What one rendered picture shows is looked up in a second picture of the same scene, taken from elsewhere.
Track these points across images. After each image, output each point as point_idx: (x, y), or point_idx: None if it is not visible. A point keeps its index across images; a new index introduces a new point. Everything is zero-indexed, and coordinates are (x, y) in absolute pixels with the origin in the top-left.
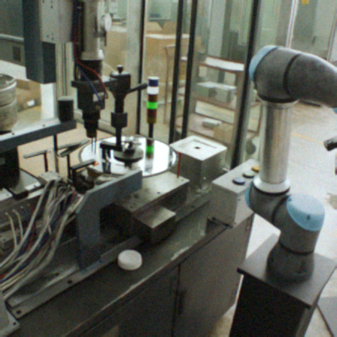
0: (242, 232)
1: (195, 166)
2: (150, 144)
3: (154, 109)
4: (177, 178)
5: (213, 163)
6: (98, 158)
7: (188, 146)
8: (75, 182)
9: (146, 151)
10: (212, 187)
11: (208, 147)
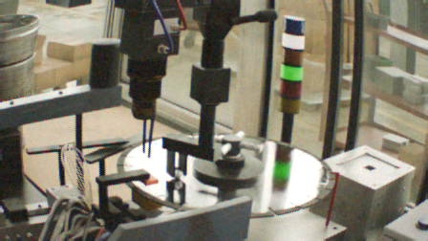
0: None
1: (361, 203)
2: (282, 155)
3: (296, 82)
4: (327, 226)
5: (391, 197)
6: (158, 172)
7: (354, 164)
8: (105, 210)
9: (269, 167)
10: (383, 237)
11: (388, 167)
